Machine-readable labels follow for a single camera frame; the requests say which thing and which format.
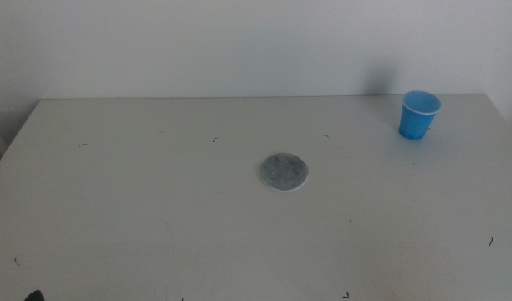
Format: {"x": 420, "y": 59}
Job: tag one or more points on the blue plastic cup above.
{"x": 415, "y": 123}

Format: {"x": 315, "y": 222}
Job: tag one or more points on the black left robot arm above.
{"x": 34, "y": 297}

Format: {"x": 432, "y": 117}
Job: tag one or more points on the round grey cup mat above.
{"x": 284, "y": 171}

